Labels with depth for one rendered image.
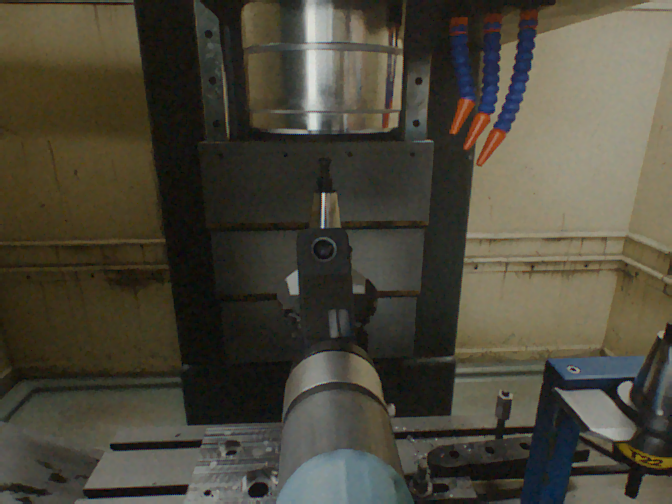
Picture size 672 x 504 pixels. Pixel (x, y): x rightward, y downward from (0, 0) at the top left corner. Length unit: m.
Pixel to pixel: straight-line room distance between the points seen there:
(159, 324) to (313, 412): 1.30
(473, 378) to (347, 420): 1.38
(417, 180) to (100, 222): 0.96
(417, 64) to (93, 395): 1.39
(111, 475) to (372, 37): 0.78
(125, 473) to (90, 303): 0.81
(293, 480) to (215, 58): 0.80
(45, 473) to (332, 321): 1.02
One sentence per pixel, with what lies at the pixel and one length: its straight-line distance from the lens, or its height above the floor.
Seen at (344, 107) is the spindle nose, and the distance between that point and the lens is 0.40.
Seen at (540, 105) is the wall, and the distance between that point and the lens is 1.46.
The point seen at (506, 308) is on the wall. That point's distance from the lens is 1.61.
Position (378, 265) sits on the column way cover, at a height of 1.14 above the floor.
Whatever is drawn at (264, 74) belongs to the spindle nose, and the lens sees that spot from 0.42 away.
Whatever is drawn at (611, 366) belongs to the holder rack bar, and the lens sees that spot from 0.56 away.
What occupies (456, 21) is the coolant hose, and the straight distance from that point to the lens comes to 0.49.
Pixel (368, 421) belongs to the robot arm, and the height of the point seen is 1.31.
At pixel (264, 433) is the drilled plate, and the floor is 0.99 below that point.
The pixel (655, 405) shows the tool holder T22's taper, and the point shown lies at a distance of 0.51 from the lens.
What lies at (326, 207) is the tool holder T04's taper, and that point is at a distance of 0.48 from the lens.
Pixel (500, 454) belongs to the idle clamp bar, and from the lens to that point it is 0.80.
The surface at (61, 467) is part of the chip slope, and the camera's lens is 1.31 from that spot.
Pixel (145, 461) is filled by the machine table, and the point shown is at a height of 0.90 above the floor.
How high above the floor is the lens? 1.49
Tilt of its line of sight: 19 degrees down
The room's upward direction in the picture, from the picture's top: straight up
